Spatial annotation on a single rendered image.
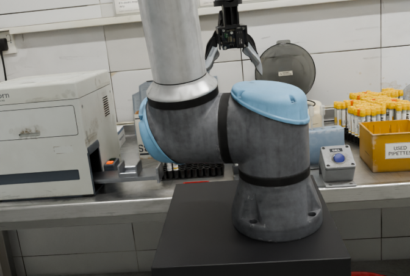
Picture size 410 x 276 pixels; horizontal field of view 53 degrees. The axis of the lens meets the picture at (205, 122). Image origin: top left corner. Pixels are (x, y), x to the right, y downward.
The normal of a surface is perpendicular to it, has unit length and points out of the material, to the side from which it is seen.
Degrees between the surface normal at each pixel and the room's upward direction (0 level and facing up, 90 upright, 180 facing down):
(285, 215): 76
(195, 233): 4
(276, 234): 94
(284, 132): 93
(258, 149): 100
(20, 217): 90
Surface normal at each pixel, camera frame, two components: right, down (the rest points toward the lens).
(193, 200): -0.10, -0.96
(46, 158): -0.07, 0.22
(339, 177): -0.01, 0.68
